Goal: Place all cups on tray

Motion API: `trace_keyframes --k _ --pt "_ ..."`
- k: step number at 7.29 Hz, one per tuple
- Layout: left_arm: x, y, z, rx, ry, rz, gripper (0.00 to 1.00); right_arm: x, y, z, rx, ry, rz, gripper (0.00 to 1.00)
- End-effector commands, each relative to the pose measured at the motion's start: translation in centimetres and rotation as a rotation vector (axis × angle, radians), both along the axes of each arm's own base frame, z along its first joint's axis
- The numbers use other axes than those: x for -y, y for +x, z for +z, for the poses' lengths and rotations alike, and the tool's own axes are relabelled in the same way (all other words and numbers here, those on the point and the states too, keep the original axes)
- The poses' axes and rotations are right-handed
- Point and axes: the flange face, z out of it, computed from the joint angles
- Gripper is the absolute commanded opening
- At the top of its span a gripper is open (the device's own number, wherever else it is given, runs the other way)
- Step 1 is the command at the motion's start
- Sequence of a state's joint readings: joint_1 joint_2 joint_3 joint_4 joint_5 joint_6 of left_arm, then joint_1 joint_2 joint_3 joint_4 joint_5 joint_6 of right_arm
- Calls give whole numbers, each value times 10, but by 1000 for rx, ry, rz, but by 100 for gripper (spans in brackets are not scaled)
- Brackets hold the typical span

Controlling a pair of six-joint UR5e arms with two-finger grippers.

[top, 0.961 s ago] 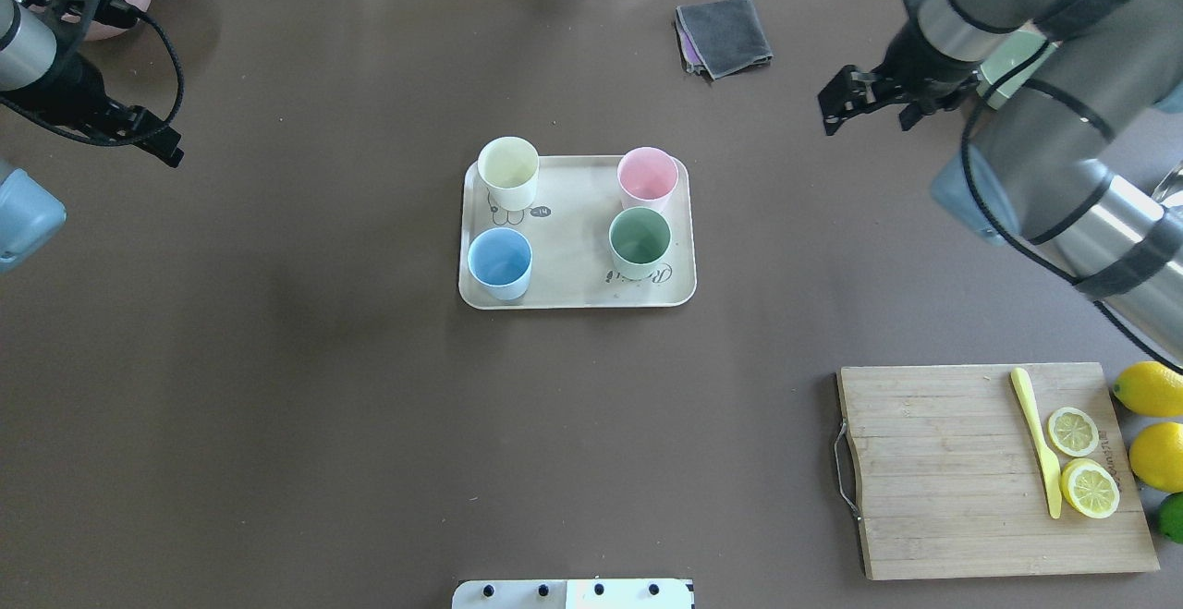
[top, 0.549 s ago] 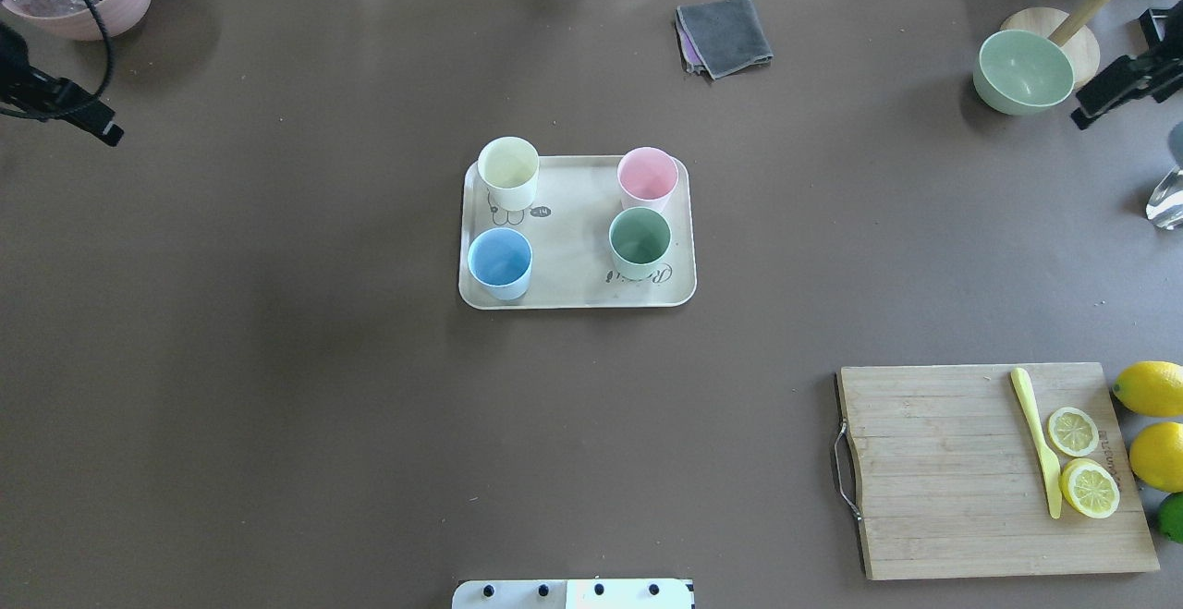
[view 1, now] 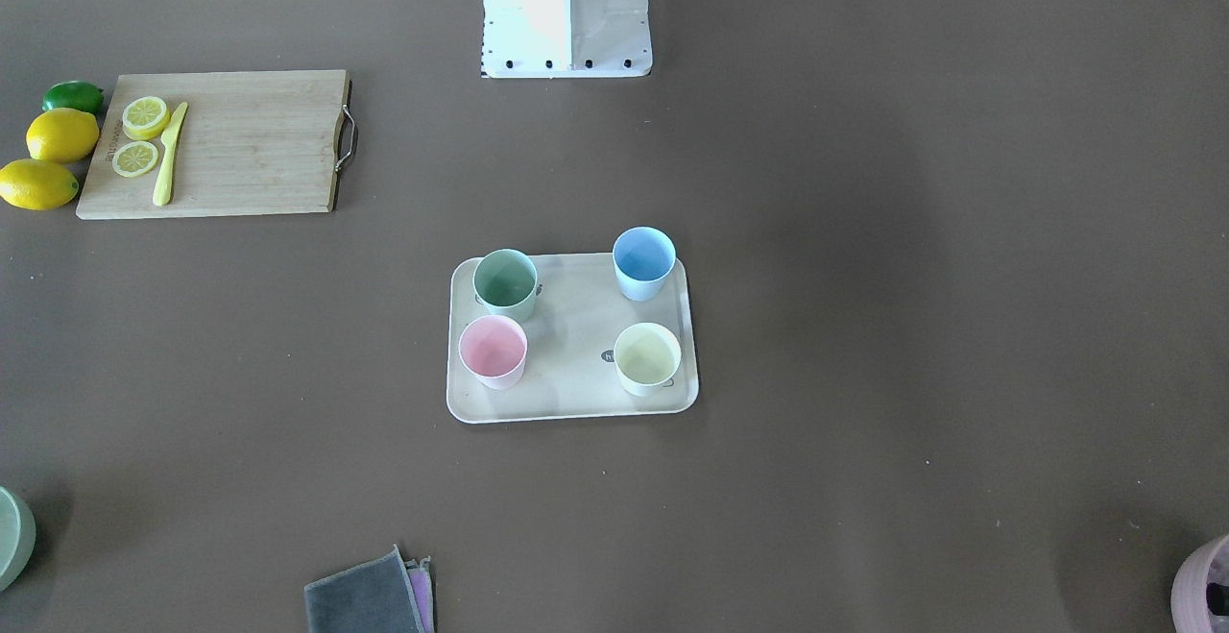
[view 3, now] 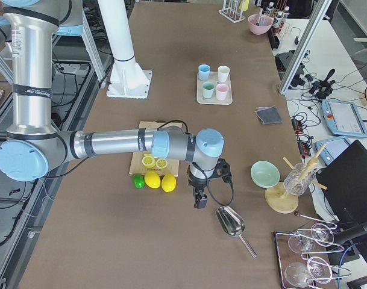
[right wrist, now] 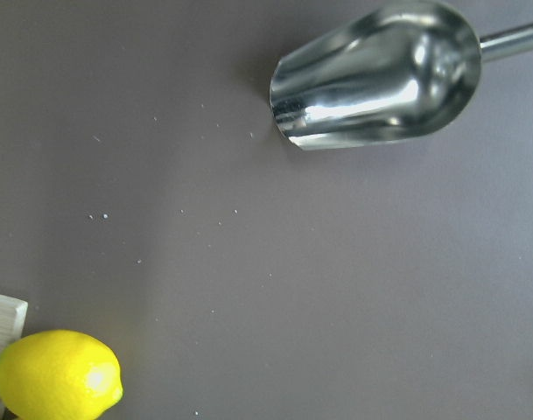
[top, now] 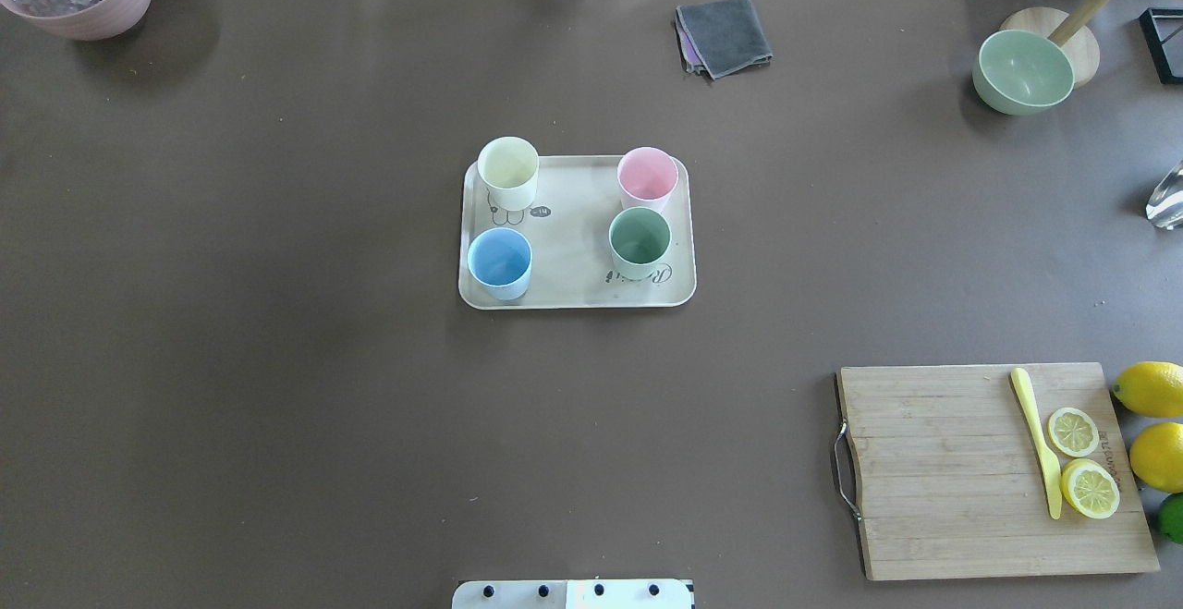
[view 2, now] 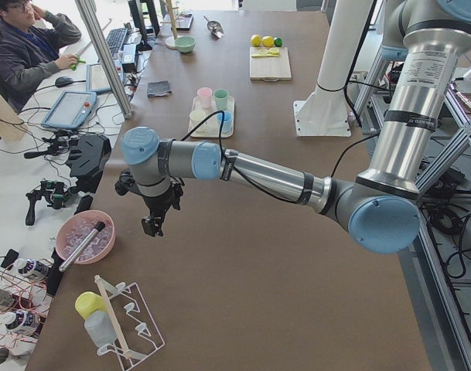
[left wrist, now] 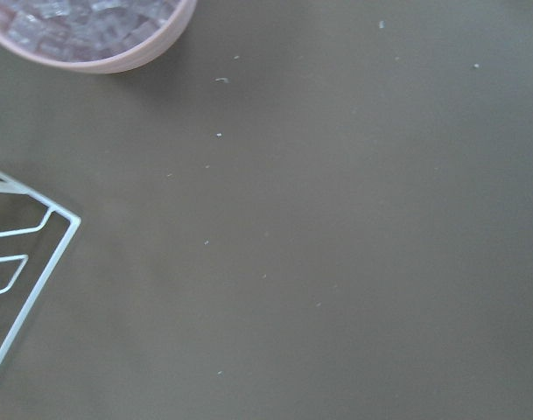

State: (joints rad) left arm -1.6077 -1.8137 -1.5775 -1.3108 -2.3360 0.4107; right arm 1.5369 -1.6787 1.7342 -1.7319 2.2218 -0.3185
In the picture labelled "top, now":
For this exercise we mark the pink cup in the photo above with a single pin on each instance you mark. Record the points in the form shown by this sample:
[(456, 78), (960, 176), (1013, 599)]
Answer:
[(646, 177)]

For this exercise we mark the lemon slice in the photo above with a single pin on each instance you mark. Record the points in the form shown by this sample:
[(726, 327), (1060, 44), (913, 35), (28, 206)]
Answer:
[(1072, 432), (1090, 489)]

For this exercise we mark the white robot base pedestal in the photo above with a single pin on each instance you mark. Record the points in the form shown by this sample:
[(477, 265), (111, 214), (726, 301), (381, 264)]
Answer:
[(575, 593)]

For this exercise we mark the upper lemon slice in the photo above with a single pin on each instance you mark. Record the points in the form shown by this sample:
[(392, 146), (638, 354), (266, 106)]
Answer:
[(1072, 432)]

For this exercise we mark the whole lemon near lime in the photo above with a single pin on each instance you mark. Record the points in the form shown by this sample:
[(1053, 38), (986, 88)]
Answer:
[(1156, 457)]

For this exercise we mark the green lime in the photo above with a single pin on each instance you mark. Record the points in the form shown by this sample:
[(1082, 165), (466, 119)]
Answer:
[(1170, 518)]

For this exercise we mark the green bowl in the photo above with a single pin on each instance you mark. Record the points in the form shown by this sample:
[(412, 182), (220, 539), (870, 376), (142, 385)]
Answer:
[(1019, 73)]

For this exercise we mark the green cup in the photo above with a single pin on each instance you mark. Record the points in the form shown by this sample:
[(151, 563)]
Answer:
[(639, 239)]

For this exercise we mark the purple cloth under grey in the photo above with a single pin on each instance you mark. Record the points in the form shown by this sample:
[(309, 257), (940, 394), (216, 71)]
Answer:
[(692, 60)]

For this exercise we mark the light blue cup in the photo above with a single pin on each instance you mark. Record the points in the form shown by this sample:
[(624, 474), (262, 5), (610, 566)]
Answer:
[(500, 259)]

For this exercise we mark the wooden cup stand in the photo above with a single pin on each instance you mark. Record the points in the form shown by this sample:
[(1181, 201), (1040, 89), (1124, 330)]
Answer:
[(1068, 31)]

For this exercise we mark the lower lemon slice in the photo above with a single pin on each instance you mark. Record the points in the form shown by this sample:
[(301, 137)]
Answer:
[(1090, 489)]

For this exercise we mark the whole lemon outer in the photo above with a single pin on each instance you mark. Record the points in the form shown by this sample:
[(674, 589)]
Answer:
[(1150, 389)]

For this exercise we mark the clear textured glass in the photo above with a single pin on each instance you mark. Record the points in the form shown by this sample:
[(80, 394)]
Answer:
[(1164, 207)]

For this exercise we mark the wooden cutting board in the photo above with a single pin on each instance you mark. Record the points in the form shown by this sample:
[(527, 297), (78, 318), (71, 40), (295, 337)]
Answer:
[(947, 486)]

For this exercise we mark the yellow plastic knife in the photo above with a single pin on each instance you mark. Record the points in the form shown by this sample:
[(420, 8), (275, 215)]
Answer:
[(1049, 464)]

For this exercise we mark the cream white cup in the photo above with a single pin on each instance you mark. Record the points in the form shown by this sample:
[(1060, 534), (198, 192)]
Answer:
[(509, 167)]

